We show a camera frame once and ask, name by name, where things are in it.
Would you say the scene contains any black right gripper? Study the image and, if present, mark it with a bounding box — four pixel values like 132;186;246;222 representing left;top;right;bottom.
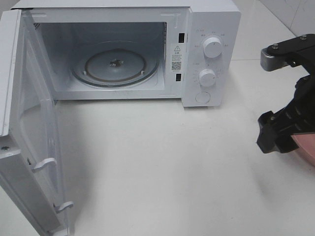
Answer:
256;51;315;153

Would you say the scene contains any pink round plate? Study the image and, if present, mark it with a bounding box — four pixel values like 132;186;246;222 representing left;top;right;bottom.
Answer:
292;134;315;166

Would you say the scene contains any round white door release button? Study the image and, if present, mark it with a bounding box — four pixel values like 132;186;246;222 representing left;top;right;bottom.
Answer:
195;91;211;104

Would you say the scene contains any white microwave door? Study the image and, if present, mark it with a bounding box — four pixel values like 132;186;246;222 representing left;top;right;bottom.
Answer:
0;9;73;236

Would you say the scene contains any lower white timer knob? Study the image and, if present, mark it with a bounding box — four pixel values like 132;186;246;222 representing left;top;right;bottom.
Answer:
199;69;217;87

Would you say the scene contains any upper white power knob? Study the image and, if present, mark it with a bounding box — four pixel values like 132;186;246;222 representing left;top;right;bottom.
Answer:
202;36;222;59

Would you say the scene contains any white microwave oven body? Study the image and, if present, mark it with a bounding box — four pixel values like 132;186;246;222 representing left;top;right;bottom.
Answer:
10;0;241;107

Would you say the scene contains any glass microwave turntable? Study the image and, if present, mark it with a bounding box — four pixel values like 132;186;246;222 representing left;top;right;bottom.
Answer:
71;41;161;88

